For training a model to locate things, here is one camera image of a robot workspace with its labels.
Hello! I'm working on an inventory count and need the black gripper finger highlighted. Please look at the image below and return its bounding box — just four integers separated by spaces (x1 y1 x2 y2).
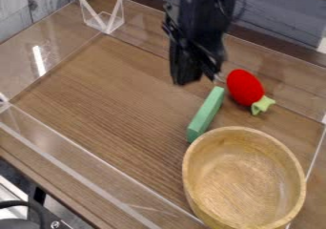
201 55 225 81
170 40 203 86

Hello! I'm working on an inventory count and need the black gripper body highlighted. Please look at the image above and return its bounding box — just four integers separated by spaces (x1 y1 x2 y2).
161 0 247 62

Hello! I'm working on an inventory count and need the green foam block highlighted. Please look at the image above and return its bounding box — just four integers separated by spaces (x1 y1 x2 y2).
186 87 225 142

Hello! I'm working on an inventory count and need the light wooden bowl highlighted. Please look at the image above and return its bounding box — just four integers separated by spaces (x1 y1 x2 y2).
182 126 306 229

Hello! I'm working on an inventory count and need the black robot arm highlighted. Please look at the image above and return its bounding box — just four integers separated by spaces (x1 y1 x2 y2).
162 0 247 86

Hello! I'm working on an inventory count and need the red plush strawberry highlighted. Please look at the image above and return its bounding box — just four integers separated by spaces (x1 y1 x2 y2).
227 69 277 115

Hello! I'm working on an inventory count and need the black metal table leg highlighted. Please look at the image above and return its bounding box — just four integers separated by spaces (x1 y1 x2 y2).
27 185 72 229

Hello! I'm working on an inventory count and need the clear acrylic corner bracket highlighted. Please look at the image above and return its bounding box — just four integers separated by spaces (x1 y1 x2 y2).
79 0 124 34

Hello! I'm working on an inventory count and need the clear acrylic tray wall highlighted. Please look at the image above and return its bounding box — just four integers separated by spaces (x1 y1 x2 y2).
0 93 205 229

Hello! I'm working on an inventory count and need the black cable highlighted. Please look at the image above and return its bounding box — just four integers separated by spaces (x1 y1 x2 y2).
0 200 34 215

